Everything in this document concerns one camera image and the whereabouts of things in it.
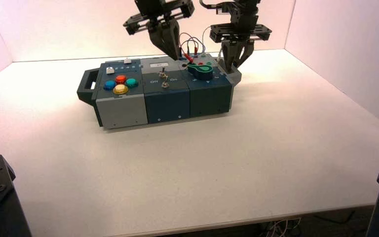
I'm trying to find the red jumper cable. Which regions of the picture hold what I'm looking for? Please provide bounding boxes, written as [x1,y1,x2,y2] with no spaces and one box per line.
[179,32,199,63]

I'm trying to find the white jumper cable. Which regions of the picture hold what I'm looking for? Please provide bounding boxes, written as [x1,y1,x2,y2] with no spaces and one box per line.
[201,27,223,63]

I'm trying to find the green rotary dial knob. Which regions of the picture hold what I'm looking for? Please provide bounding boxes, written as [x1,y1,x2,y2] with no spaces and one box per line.
[187,63,214,81]

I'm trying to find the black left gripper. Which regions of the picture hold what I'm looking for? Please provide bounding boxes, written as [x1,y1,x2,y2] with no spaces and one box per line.
[123,0,195,62]

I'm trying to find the blue jumper cable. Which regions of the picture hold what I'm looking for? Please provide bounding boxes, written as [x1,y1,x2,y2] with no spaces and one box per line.
[180,37,204,60]

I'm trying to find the black cable under table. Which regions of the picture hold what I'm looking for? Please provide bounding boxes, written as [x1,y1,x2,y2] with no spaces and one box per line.
[313,209,357,225]

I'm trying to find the white cables under table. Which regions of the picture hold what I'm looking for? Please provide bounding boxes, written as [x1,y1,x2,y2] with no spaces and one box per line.
[261,217,303,237]

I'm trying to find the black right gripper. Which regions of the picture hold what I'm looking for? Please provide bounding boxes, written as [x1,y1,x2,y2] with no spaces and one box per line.
[209,0,273,74]

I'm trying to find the grey and teal control box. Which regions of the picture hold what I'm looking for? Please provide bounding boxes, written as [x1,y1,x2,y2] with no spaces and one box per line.
[76,54,242,130]

